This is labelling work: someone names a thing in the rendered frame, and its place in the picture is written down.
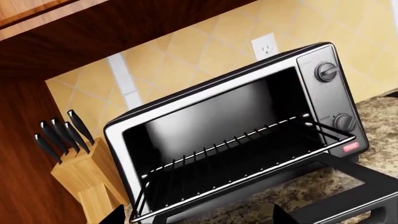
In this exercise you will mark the dark wood wall cabinet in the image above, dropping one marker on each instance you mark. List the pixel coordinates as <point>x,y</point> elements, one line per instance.
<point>93,37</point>

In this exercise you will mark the black oven knob, silver pointer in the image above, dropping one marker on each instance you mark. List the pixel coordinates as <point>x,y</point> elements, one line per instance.
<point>326,72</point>

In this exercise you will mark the wooden knife block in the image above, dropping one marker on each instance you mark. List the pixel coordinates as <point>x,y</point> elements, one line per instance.
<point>81,173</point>

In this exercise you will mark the black silver toaster oven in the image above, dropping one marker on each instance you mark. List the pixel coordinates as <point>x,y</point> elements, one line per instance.
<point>312,98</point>

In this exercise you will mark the dark wood tall cabinet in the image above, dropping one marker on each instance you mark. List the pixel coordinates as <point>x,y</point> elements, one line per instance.
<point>21,144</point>

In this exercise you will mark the white wall outlet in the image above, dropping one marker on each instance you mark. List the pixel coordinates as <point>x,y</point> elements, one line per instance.
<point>264,47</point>

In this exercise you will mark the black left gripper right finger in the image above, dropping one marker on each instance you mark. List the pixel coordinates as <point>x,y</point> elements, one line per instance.
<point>280,217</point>

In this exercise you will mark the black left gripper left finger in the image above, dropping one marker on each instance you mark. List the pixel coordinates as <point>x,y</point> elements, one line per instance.
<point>117,217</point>

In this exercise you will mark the black toaster oven door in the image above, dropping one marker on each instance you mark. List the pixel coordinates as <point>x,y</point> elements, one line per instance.
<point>368,170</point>

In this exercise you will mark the black cooktop edge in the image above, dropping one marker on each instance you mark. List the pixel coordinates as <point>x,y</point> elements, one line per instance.
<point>388,94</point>

